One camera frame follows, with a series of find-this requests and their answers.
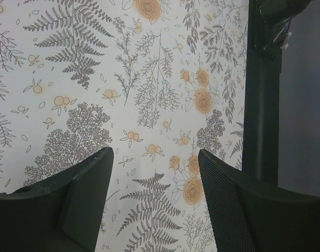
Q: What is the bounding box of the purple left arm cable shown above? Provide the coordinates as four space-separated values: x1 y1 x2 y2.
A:
276 15 297 50

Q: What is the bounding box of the floral patterned table mat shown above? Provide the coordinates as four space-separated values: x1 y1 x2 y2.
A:
0 1 249 251

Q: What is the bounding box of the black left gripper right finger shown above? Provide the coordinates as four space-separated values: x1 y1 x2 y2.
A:
198 150 320 251

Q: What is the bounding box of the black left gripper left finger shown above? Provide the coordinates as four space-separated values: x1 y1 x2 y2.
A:
0 147 114 251

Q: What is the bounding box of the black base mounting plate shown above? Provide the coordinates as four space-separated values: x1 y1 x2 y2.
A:
242 1 282 185

